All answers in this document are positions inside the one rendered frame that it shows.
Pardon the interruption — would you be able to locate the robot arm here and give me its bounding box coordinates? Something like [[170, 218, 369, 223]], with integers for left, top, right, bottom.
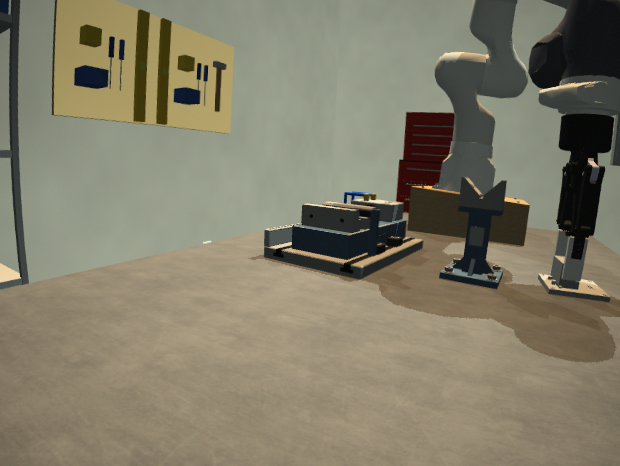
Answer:
[[432, 0, 620, 196]]

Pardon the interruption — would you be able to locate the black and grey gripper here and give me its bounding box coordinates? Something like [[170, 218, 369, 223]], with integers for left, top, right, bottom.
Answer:
[[554, 114, 614, 282]]

